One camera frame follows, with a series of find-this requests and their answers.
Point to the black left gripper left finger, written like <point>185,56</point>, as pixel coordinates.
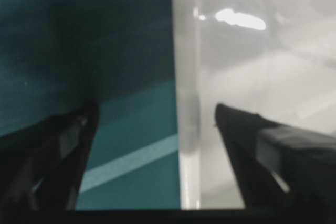
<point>42,165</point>

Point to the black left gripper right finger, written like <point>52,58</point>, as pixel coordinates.
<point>275,164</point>

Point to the white plastic case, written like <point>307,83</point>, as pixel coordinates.
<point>271,57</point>

